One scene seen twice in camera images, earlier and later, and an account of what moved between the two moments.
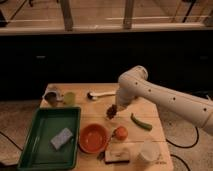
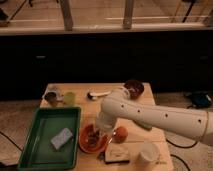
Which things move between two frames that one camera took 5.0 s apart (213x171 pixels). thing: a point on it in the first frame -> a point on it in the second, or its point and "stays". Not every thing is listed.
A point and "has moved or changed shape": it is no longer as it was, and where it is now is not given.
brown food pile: [112, 111] has moved or changed shape
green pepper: [140, 124] stays
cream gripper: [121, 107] -> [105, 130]
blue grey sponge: [60, 139] stays
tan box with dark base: [116, 155] stays
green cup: [69, 98] stays
